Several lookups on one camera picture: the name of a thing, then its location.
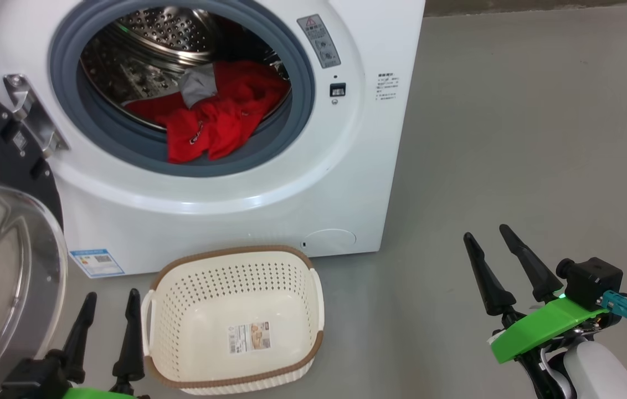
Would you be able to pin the metal washing machine door hinge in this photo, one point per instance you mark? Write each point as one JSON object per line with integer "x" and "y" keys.
{"x": 34, "y": 116}

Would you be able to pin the grey warning label sticker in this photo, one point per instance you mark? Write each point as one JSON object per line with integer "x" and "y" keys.
{"x": 319, "y": 41}

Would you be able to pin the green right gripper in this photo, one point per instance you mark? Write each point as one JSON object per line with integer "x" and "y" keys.
{"x": 540, "y": 327}

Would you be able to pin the blue energy label sticker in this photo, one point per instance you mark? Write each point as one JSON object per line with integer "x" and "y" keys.
{"x": 96, "y": 263}

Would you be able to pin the round white filter cover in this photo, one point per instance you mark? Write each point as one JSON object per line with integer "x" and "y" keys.
{"x": 329, "y": 241}

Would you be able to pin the black round glass washer door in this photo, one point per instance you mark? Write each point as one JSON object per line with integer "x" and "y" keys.
{"x": 9, "y": 288}

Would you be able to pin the red garment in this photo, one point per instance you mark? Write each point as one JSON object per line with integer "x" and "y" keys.
{"x": 219, "y": 119}

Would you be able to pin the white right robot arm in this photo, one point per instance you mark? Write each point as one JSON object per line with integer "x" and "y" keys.
{"x": 596, "y": 371}

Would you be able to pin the stainless steel washer drum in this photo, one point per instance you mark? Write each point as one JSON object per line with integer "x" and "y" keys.
{"x": 153, "y": 39}

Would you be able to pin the grey rubber door gasket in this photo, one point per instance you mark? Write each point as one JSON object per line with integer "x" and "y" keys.
{"x": 103, "y": 133}

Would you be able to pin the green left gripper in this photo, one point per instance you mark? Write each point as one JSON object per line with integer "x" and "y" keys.
{"x": 97, "y": 394}

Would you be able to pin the white front-load washing machine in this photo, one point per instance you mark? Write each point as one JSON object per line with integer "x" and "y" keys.
{"x": 236, "y": 221}

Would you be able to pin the printed product label sticker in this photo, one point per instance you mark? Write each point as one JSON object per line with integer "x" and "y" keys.
{"x": 249, "y": 338}

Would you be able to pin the cream laundry basket brown rim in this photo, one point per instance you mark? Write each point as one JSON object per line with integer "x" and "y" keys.
{"x": 236, "y": 305}

